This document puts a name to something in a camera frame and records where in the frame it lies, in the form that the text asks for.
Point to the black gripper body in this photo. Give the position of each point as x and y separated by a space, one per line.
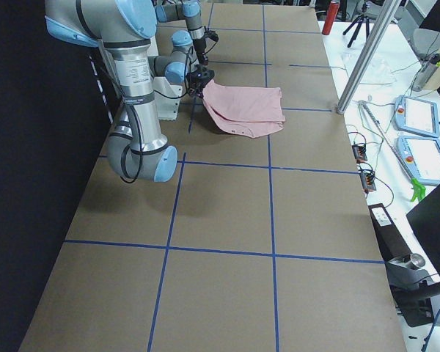
204 76
199 45

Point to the pink Snoopy t-shirt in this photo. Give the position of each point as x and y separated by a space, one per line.
245 111

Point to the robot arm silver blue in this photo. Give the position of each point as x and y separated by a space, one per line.
190 12
136 147

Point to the red cylinder bottle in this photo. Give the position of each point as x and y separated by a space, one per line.
331 15

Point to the grey hub with orange plugs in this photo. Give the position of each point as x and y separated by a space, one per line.
359 152

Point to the clear plastic bag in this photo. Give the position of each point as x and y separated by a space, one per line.
378 70

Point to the silver metal rod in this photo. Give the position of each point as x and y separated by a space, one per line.
362 104

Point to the upper blue teach pendant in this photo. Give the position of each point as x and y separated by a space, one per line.
416 116

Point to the blue teach pendant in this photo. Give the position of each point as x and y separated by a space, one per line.
422 157
416 116

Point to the lower blue teach pendant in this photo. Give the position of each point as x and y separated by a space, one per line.
422 157

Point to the green plastic clamp tool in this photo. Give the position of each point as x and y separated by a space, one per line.
419 190

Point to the black monitor stand box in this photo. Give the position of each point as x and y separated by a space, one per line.
405 269

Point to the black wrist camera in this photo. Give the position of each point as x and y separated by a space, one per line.
202 75
212 35

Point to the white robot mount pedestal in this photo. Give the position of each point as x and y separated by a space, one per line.
167 94

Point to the black camera tripod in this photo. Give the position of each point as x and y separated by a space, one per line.
361 20

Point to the aluminium frame post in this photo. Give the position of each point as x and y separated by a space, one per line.
376 34

